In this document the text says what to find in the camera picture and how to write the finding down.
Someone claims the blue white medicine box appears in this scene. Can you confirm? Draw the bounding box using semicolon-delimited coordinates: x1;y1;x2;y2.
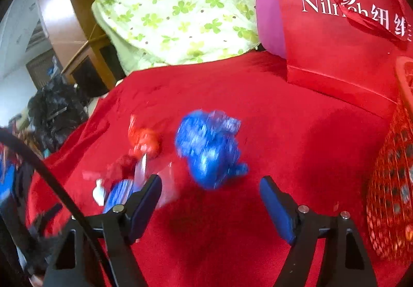
103;179;136;214

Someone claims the clear plastic box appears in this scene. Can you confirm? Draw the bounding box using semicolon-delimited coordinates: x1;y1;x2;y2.
133;152;179;210

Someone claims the red plastic bag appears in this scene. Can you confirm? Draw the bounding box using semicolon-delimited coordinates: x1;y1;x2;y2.
128;114;160;159

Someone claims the blue foil wrapper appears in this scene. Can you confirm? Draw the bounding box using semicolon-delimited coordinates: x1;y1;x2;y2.
175;110;249;190

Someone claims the red plastic mesh basket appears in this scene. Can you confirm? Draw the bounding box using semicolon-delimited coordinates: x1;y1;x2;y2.
366;56;413;262

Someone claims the black puffer jacket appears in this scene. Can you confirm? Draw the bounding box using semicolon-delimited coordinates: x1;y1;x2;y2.
27;75;89;153

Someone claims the wooden cabinet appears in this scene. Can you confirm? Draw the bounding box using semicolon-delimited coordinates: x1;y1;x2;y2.
62;35;126;98

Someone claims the red fleece blanket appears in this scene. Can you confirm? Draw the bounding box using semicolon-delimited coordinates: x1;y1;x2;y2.
45;52;406;286

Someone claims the red paper gift bag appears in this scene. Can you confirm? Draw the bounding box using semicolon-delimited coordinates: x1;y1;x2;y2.
279;0;412;118

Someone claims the magenta pillow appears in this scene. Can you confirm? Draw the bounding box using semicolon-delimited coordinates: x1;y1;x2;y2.
256;0;286;58

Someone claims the green clover quilt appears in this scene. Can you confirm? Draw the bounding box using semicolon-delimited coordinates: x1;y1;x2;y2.
92;0;259;74

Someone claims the black cable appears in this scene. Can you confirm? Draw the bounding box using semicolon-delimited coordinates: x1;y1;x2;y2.
0;126;121;287

